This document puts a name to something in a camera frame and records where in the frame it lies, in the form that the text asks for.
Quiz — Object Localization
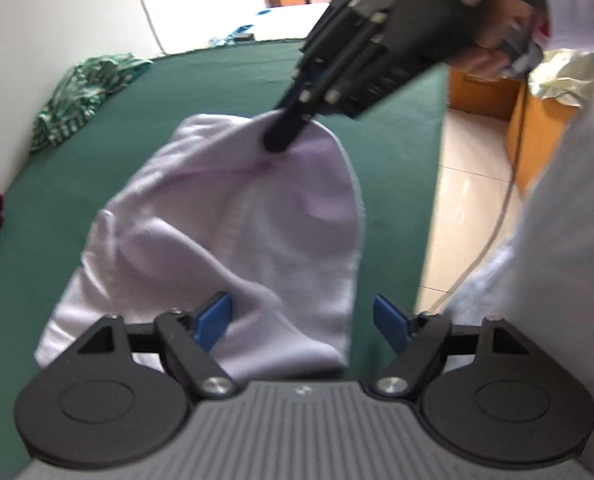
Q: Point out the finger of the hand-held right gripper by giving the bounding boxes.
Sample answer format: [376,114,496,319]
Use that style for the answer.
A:
[276,0,364,109]
[263,12,390,154]

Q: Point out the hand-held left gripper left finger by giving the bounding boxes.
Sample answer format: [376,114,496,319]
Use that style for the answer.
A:
[77,292,238,402]

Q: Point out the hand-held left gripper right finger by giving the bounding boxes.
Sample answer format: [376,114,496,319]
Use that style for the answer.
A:
[371,294,531,399]

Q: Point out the white shirt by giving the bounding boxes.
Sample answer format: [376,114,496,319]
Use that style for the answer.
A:
[34,114,366,380]

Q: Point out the person's right hand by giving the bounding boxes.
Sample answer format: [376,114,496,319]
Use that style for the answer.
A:
[447,0,548,81]

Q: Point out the white side table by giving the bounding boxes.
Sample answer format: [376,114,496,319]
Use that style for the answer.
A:
[237,2,330,43]

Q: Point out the blue patterned bag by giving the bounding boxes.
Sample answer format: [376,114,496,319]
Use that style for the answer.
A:
[212,22,255,46]

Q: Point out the wooden cabinet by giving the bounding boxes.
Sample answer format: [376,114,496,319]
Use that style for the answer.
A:
[449,67,578,196]

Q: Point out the pale yellow cloth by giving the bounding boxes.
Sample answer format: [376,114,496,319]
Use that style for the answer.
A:
[527,49,594,107]

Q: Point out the person's white-clothed torso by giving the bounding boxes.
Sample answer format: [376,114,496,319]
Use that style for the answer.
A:
[447,47,594,480]

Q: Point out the green striped shirt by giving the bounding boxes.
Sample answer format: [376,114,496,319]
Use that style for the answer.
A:
[29,52,155,153]

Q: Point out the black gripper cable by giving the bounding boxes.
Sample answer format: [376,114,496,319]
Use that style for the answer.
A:
[424,72,528,311]

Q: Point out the white wall cable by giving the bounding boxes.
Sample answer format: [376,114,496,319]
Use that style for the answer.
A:
[129,0,170,56]

